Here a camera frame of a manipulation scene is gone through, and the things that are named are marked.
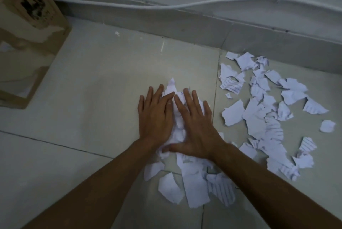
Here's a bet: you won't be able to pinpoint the person's left hand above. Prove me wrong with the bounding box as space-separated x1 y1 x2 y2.
137 84 176 148

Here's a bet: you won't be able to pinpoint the person's right hand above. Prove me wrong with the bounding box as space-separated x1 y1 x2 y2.
161 88 228 161

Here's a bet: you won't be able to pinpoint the heap of torn white paper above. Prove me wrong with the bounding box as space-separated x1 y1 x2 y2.
158 78 225 160

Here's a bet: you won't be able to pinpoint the person's left forearm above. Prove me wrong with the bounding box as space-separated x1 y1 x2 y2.
21 138 161 229

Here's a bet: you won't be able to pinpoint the person's right forearm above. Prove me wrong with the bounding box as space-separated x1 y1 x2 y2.
211 143 342 229

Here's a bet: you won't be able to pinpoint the small torn white paper piece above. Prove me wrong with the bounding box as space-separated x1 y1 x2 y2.
144 161 165 182

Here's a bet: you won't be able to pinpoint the rounded torn white paper piece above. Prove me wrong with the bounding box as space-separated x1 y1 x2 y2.
158 172 185 205

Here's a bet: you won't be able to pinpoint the long torn white paper strip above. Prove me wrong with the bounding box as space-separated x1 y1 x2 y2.
176 153 211 208

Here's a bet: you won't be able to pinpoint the scattered torn lined paper scraps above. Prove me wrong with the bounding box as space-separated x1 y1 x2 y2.
219 51 336 182

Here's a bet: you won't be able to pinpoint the torn lined paper piece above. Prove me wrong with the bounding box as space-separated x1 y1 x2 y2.
206 172 237 207

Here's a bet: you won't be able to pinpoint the brown cardboard box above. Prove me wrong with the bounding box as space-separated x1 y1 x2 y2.
0 0 72 110

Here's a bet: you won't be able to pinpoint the white cable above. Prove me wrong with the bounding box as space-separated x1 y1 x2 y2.
52 0 342 13

